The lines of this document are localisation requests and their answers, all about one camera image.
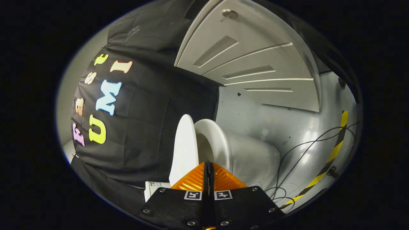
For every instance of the yellow black hazard tape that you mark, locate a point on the yellow black hazard tape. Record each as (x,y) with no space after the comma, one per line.
(335,150)

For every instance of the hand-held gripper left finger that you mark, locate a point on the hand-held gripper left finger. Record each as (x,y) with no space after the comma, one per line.
(179,207)

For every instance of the white toilet tank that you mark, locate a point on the white toilet tank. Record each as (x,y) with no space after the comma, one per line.
(152,191)

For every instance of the small dark floor object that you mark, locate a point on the small dark floor object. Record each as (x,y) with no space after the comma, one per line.
(342,82)

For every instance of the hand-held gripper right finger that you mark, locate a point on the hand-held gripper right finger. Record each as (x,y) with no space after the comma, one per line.
(239,207)

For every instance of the black backdrop cloth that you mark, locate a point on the black backdrop cloth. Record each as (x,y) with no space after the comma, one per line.
(143,111)

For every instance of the metal door knob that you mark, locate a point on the metal door knob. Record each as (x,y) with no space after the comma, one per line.
(229,13)

